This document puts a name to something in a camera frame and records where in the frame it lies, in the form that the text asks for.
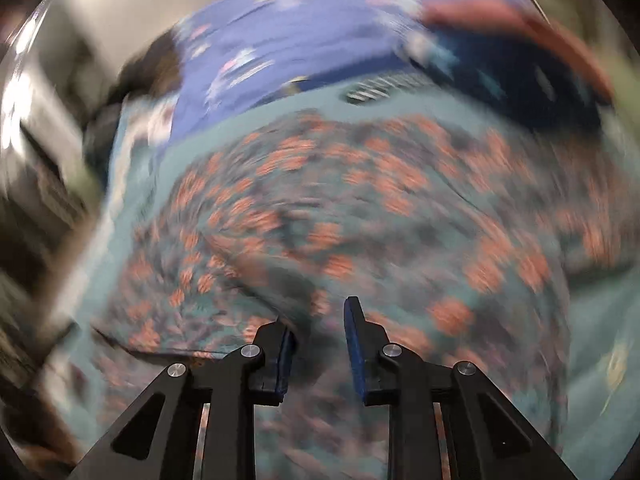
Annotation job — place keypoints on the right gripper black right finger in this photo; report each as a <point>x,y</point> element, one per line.
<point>365,341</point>

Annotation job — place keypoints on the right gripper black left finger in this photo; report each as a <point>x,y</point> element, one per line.
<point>268,384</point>

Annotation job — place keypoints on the teal floral fleece garment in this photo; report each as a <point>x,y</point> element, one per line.
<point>462,243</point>

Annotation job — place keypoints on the teal printed bed sheet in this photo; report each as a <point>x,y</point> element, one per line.
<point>101,377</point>

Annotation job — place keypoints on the navy star folded garment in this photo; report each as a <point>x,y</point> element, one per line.
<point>513,76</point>

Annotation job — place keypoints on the blue patterned pillow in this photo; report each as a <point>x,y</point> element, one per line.
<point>236,53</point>

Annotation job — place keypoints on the pink folded garment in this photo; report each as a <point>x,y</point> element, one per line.
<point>501,17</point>

